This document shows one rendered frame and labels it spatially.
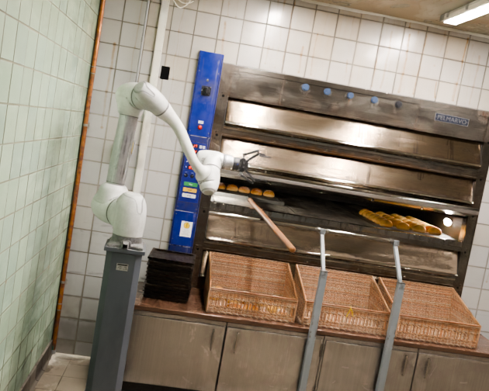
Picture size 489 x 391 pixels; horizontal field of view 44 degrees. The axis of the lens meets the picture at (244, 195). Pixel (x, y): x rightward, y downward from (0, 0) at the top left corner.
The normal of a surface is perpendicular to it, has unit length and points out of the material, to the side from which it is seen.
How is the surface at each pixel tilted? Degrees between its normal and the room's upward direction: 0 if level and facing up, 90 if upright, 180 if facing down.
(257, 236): 70
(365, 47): 90
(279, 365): 90
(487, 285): 90
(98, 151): 90
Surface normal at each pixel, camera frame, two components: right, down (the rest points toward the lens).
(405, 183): 0.15, -0.22
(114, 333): 0.14, 0.13
